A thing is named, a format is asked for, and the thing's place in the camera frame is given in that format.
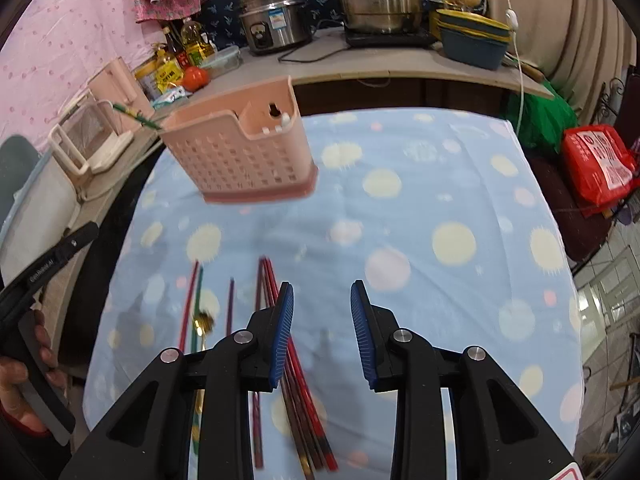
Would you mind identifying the black induction cooktop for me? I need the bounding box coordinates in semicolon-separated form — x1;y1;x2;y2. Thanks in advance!
344;25;441;50

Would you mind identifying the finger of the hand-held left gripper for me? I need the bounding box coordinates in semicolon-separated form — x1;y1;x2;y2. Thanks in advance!
52;222;100;264

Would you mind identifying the white teal packet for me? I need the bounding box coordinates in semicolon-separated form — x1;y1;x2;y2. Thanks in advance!
154;85;189;109

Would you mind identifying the steel rice cooker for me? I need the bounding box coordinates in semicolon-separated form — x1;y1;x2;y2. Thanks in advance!
238;0;315;56

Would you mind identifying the green chopstick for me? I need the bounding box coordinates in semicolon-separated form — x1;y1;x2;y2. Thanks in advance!
190;266;205;463

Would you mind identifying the white cable with switch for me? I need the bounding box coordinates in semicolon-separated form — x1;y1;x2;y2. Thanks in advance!
494;0;527;113

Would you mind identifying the dark maroon cushion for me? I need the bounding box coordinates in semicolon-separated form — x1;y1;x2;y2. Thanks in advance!
529;155;617;262

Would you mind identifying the dark sauce bottle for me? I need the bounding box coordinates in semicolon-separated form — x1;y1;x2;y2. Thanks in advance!
162;27;184;69

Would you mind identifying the green plastic bag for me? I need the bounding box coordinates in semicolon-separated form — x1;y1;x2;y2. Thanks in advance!
506;80;579;152

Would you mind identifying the blue spotted tablecloth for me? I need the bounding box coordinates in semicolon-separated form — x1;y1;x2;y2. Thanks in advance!
82;110;587;480

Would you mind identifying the pink plastic utensil basket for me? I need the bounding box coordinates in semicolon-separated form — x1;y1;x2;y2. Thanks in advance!
165;76;319;205

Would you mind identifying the teal chair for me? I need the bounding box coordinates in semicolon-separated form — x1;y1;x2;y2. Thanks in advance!
0;135;42;241

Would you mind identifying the pink electric kettle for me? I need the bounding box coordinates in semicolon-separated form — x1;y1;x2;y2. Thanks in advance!
90;57;156;117

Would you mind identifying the black power cord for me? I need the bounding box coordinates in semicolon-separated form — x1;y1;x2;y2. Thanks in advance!
277;19;352;64

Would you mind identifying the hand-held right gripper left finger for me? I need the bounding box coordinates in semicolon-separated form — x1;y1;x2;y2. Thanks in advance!
60;281;295;480

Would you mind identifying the gold flower spoon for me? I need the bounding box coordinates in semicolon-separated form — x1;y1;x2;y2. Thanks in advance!
191;310;217;417

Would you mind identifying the green striped stick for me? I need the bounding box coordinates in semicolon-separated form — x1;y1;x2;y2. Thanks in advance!
114;103;164;132

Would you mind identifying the red plastic bag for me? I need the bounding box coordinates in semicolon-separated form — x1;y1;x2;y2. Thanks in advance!
562;125;639;219

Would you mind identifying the glass jug with beige handle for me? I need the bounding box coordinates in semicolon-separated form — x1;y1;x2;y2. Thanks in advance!
49;92;136;177

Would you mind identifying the blue plastic basin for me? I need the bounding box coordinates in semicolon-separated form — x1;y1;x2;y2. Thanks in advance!
440;27;512;71

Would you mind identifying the black iron rack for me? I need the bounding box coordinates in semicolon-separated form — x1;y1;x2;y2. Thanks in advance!
595;65;640;127

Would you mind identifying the dark basin with yellow rim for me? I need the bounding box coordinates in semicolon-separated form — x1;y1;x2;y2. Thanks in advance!
435;8;512;42

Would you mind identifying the red tomato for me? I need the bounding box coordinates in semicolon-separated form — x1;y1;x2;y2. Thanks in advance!
181;66;210;92

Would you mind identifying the person's left hand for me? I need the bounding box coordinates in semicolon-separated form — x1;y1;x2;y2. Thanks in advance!
0;309;69;434

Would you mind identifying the beige curtain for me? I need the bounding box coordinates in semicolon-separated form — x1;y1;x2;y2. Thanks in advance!
479;0;640;112

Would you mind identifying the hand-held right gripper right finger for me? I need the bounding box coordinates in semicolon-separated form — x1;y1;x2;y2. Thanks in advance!
349;280;577;480

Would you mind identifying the clear food container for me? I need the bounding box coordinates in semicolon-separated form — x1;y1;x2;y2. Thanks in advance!
202;45;241;79

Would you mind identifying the pink dotted curtain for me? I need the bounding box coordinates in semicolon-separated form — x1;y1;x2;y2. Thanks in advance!
0;0;172;142

